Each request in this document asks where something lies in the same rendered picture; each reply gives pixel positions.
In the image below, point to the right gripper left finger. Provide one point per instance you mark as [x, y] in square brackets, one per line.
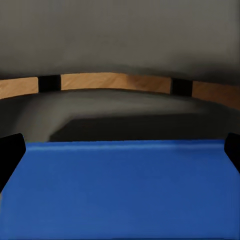
[12, 149]

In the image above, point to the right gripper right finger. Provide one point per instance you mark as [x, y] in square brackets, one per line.
[232, 148]

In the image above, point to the swivel chair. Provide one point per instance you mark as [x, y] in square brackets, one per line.
[184, 40]

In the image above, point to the folder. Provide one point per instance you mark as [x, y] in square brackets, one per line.
[122, 190]

